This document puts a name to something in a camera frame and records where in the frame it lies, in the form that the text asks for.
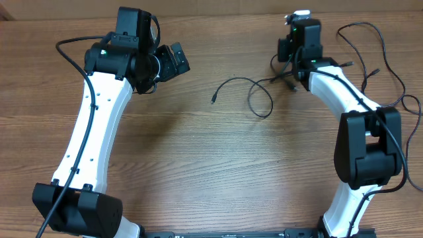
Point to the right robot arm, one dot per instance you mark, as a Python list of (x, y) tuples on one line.
[(368, 145)]

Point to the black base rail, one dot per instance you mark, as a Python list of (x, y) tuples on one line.
[(287, 233)]

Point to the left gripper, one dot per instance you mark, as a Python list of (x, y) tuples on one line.
[(171, 69)]

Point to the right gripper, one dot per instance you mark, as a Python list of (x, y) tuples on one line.
[(283, 45)]

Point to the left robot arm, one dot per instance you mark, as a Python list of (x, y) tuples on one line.
[(129, 60)]

